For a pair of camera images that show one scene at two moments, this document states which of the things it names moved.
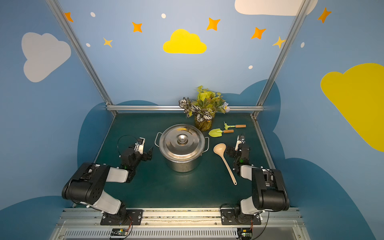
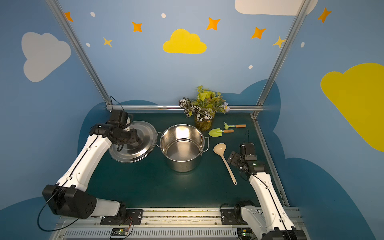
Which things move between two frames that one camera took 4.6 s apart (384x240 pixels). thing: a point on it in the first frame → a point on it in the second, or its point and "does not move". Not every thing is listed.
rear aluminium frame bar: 172,107 does not move
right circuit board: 246,233 does not move
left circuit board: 119,232 does not move
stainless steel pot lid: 182,142 → 138,150
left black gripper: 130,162 → 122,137
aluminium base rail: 283,223 does not move
